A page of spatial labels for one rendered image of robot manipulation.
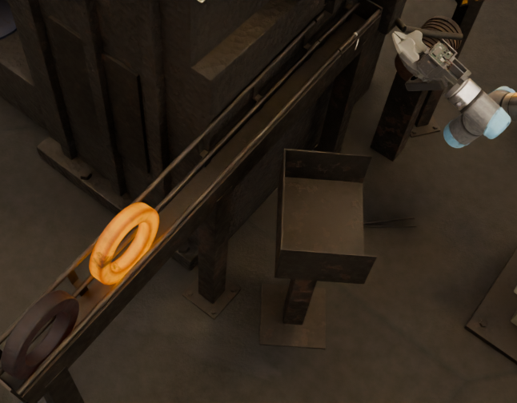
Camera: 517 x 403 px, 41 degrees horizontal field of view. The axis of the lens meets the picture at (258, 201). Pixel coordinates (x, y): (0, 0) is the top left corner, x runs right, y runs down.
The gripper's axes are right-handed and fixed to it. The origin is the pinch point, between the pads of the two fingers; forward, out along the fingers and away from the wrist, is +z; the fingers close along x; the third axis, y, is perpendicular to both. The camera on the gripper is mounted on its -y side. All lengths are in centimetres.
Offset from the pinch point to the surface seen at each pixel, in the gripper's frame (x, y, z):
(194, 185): 61, -17, 10
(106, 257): 91, -3, 11
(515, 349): 13, -47, -91
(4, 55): 44, -82, 91
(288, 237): 56, -12, -14
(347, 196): 38.3, -9.3, -18.0
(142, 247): 81, -14, 8
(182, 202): 66, -17, 9
